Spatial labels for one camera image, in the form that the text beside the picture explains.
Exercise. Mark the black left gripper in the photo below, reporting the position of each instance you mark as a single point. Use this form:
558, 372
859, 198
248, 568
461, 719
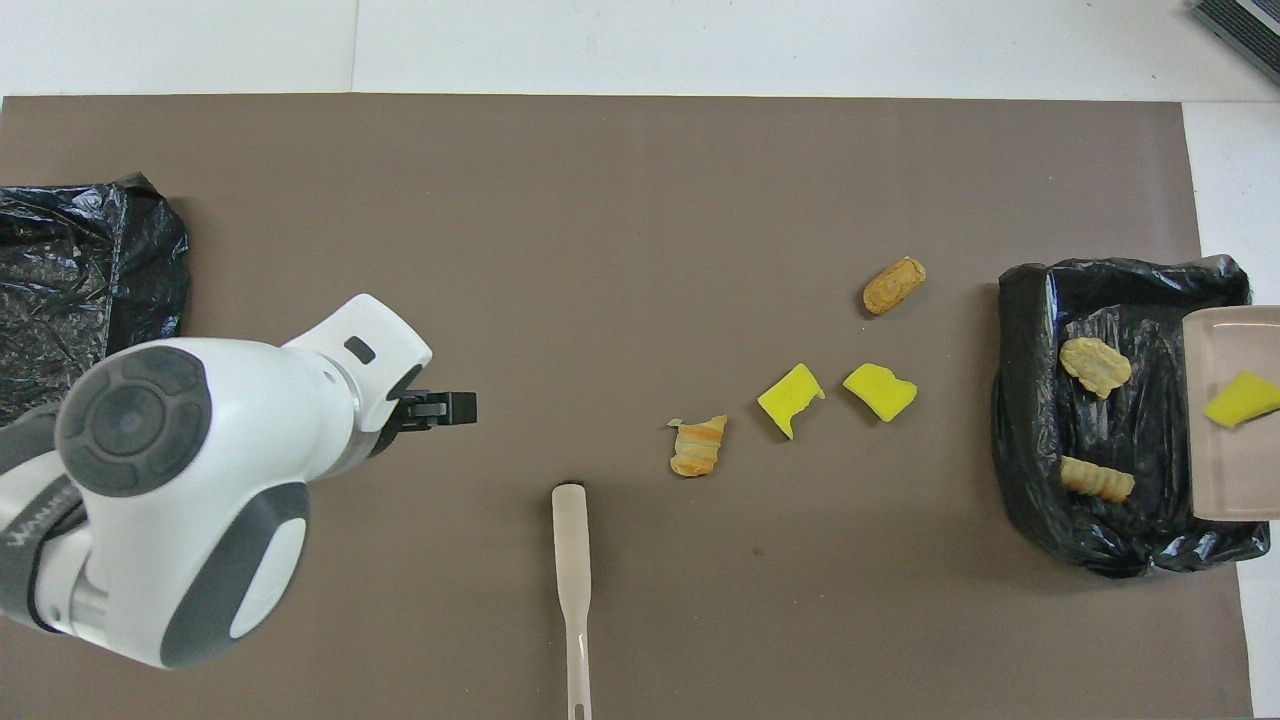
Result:
415, 410

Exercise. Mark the beige hand brush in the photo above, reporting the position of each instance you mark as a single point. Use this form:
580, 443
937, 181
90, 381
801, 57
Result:
572, 560

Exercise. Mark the striped croissant piece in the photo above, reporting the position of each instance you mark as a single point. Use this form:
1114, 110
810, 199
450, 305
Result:
699, 446

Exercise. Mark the yellow sponge piece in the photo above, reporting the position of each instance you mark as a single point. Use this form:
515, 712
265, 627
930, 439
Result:
790, 399
1243, 399
880, 391

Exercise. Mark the brown bread roll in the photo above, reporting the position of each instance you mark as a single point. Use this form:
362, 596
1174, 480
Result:
894, 285

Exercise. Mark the pale lumpy bread piece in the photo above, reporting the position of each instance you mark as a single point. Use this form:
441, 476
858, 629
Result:
1095, 366

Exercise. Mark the toast slice piece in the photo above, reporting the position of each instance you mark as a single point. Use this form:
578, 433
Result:
1097, 481

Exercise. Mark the beige plastic dustpan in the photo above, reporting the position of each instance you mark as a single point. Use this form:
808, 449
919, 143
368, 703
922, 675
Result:
1235, 470

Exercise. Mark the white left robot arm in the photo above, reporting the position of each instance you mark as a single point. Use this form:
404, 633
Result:
200, 480

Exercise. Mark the black bag lined bin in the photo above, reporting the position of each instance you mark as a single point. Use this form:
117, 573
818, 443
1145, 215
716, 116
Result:
1160, 440
60, 300

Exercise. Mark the brown table mat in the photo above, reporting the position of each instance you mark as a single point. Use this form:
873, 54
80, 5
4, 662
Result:
500, 250

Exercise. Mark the dark ribbed device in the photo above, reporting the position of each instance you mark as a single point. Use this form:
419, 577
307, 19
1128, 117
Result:
1240, 30

